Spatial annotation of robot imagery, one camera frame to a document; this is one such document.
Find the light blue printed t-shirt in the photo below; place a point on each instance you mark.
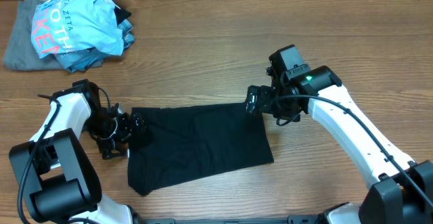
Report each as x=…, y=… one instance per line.
x=66, y=26

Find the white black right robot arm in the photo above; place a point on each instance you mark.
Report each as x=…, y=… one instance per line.
x=399, y=188

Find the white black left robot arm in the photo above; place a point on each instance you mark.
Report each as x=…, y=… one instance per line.
x=57, y=181

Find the black t-shirt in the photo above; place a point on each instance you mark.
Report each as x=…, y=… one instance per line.
x=175, y=145

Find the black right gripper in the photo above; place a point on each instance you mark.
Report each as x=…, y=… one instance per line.
x=254, y=99

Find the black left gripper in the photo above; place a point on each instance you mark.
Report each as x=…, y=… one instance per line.
x=128, y=130

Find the folded grey garment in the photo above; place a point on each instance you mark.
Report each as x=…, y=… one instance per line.
x=20, y=53

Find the black garment in pile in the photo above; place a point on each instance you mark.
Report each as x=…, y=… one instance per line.
x=121, y=15

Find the folded blue denim jeans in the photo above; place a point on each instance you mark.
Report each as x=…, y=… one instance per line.
x=88, y=58

